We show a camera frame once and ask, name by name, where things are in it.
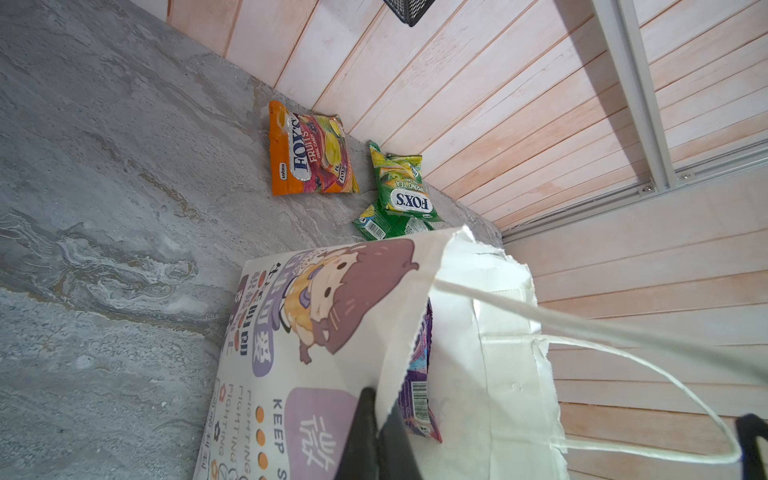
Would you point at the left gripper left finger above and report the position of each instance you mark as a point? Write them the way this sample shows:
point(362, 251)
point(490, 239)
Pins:
point(359, 460)

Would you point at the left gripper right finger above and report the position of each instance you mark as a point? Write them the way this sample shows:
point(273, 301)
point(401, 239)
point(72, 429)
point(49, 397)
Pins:
point(396, 460)

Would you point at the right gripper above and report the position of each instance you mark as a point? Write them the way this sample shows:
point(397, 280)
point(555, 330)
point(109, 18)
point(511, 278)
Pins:
point(750, 428)

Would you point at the purple Fox's berries bag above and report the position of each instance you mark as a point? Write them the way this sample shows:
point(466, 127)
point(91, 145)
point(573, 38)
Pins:
point(413, 399)

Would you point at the white paper bag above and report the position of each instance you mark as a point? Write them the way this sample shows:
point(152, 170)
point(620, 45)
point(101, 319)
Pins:
point(309, 330)

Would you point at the green candy bag back side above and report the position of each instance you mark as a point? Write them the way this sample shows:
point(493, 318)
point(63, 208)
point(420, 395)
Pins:
point(376, 224)

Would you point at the green Fox's candy bag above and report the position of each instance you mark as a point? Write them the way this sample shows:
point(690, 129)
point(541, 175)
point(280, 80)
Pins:
point(401, 189)

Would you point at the small orange candy bag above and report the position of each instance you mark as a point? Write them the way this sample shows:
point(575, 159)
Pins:
point(308, 153)

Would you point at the black mesh wall basket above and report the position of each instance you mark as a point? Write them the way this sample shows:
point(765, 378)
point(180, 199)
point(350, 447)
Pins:
point(409, 12)

